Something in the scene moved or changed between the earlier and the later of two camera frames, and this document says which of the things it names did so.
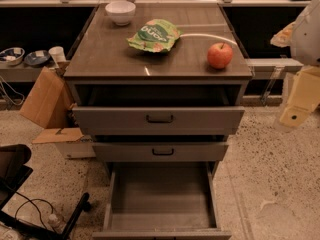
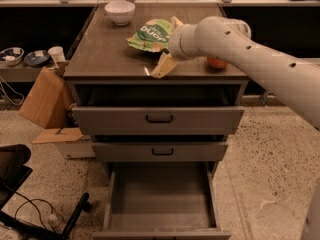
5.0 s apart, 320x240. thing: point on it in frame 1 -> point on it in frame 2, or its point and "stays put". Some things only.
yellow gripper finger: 283,37 -> 176,21
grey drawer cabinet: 160,88 stays put
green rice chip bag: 155,35 stays put
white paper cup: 57,52 stays put
